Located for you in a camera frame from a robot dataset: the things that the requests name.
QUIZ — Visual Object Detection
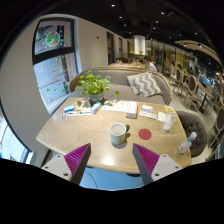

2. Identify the grey curved sofa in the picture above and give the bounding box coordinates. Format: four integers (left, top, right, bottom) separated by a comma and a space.
65, 66, 174, 106

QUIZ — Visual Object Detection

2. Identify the blue white tissue box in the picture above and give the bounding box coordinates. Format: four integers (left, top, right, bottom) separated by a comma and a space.
91, 102, 102, 114

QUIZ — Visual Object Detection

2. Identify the grey zigzag cushion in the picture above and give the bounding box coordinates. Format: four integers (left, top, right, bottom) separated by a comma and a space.
127, 72, 162, 98

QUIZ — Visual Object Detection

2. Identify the white napkin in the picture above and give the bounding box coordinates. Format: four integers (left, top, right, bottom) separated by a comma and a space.
158, 112, 166, 122

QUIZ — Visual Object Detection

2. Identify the red round coaster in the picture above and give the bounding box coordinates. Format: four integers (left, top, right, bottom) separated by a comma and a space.
138, 129, 152, 140

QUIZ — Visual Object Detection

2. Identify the wooden table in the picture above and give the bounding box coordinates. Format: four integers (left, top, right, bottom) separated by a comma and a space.
37, 108, 192, 174

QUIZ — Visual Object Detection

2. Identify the clear plastic water bottle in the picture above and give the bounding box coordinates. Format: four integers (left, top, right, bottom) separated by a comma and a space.
178, 132, 197, 154

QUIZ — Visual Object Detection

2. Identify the white mug green handle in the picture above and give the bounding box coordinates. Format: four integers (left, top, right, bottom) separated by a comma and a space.
109, 123, 130, 145

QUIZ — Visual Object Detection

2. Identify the white small box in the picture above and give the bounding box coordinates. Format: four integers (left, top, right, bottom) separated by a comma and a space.
142, 105, 153, 113

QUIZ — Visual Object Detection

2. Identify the green potted plant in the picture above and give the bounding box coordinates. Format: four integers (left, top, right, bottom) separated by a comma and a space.
75, 70, 112, 102

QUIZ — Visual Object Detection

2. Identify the white open book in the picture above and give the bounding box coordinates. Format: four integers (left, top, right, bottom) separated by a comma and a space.
102, 100, 138, 119

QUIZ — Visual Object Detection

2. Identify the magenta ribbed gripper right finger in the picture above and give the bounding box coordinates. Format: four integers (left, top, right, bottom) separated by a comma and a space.
132, 143, 160, 185

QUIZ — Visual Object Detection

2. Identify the grey tufted armchair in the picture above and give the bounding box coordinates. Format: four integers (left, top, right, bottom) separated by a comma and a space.
177, 111, 207, 158

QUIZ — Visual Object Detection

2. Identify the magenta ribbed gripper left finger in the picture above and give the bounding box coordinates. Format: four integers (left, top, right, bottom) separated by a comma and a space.
64, 143, 91, 185

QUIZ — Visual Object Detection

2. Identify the blue card on table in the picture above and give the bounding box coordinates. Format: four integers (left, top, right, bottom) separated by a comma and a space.
64, 104, 75, 113

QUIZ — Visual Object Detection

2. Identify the yellow white card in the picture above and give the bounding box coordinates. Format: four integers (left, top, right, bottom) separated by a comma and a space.
165, 106, 174, 113

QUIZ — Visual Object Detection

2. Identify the clear drinking glass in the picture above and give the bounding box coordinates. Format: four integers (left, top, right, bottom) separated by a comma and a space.
163, 113, 176, 131

